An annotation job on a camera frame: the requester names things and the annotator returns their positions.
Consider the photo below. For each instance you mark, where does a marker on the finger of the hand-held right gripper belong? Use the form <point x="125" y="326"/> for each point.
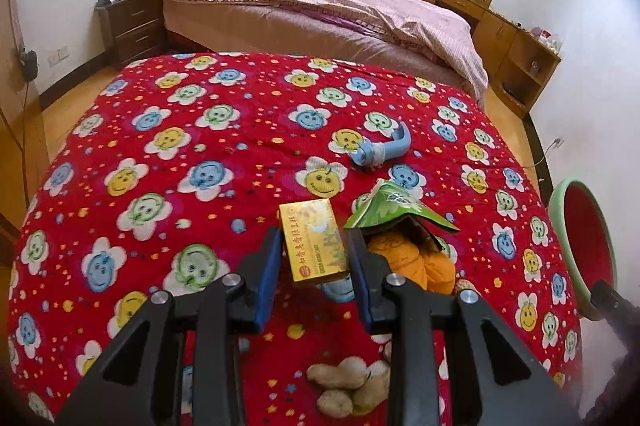
<point x="607" y="301"/>

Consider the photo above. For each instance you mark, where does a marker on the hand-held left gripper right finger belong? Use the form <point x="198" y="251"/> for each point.
<point x="361" y="276"/>

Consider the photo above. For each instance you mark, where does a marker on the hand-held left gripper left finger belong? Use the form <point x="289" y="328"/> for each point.
<point x="267" y="276"/>

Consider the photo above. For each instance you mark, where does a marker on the yellow cardboard box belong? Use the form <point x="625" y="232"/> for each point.
<point x="312" y="246"/>

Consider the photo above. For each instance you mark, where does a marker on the red bin with green rim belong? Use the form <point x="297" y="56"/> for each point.
<point x="585" y="226"/>

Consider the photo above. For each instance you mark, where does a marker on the green packet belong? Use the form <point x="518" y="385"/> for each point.
<point x="395" y="206"/>

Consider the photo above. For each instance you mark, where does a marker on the orange crumpled packet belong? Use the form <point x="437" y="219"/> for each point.
<point x="440" y="273"/>

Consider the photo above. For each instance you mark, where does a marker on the peanut in shell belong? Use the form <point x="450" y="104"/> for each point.
<point x="337" y="373"/>
<point x="467" y="287"/>
<point x="334" y="402"/>

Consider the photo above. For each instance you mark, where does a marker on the beige ginger root toy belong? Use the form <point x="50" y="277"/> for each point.
<point x="372" y="393"/>

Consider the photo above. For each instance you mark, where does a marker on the red printed blanket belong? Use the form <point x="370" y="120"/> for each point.
<point x="200" y="131"/>

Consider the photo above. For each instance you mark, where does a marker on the wooden corner shelf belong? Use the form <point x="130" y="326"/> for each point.
<point x="525" y="76"/>

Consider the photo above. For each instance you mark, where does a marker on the brown bed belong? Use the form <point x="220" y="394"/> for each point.
<point x="225" y="21"/>

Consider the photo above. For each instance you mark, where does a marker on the small items on shelf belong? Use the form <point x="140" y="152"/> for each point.
<point x="545" y="38"/>

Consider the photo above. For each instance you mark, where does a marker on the wooden desk cabinet unit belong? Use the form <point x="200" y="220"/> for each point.
<point x="492" y="31"/>

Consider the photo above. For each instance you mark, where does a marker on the dark wooden nightstand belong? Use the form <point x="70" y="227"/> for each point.
<point x="135" y="26"/>

